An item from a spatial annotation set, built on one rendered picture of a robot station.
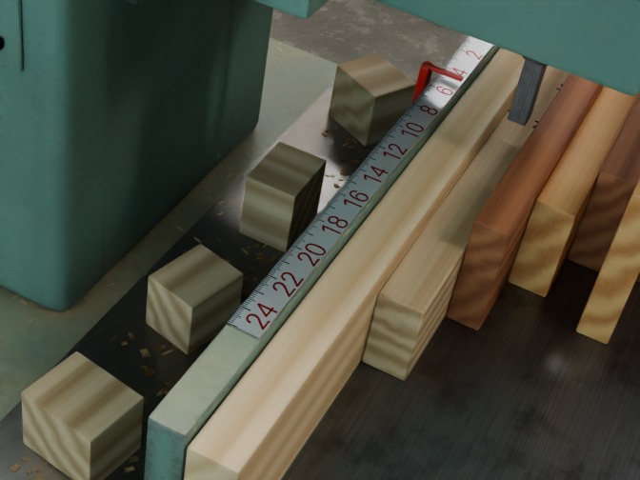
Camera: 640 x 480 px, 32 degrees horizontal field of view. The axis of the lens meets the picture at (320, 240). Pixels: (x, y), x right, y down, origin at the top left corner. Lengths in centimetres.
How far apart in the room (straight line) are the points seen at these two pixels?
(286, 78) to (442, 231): 35
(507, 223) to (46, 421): 22
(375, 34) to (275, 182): 186
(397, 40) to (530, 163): 199
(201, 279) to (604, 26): 25
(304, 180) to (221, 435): 30
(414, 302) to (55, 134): 19
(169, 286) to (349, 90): 23
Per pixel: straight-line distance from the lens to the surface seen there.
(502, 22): 49
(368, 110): 75
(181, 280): 59
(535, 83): 53
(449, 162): 50
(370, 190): 47
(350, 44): 245
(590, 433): 48
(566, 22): 48
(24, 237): 59
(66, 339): 61
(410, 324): 45
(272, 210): 65
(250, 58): 70
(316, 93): 80
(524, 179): 50
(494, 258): 47
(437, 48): 250
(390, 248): 45
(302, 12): 48
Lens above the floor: 124
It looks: 40 degrees down
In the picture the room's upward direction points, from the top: 11 degrees clockwise
